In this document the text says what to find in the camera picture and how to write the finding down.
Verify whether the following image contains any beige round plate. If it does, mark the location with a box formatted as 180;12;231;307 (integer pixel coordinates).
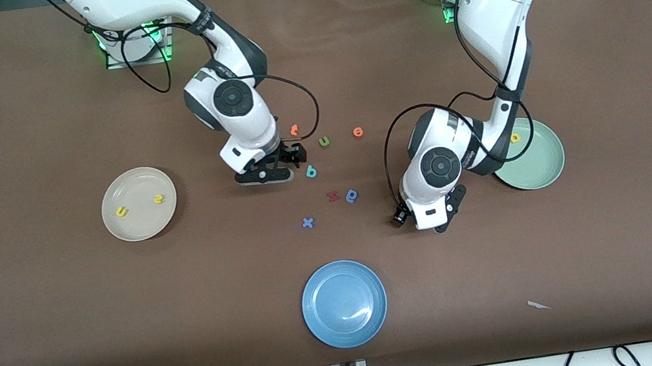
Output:
95;162;184;246

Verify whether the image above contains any green round plate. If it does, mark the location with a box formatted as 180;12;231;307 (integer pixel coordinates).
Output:
487;111;569;195

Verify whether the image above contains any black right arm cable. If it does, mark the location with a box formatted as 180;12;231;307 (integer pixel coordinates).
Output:
39;0;326;185

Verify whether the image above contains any blue round plate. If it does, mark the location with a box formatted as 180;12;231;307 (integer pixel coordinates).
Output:
296;254;394;354

